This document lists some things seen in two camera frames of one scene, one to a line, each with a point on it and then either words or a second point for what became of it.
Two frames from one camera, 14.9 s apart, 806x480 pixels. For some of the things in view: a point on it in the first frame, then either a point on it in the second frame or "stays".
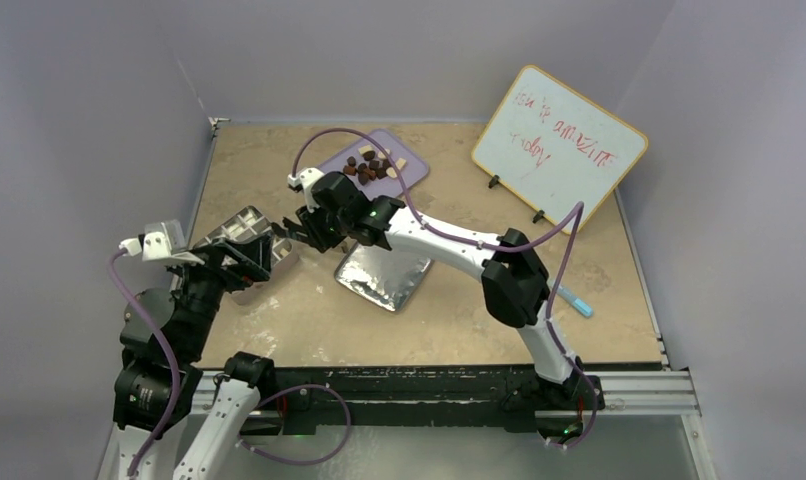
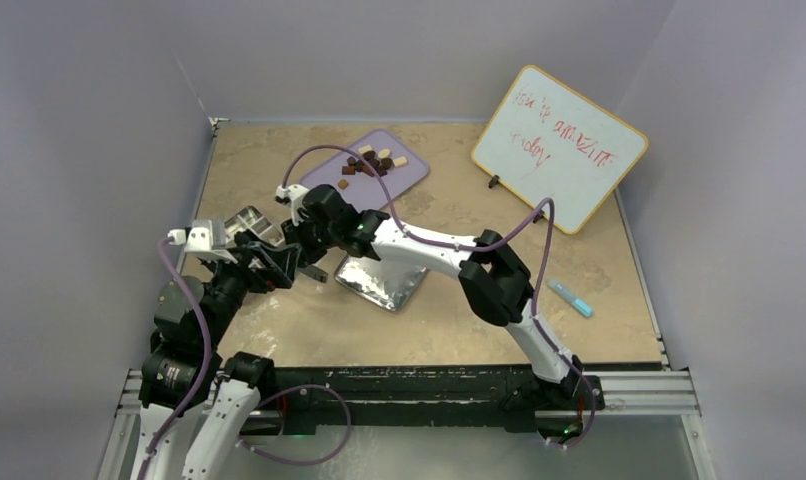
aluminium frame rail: [622, 393] stays
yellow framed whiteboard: [555, 147] stays
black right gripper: [310, 218] to [293, 232]
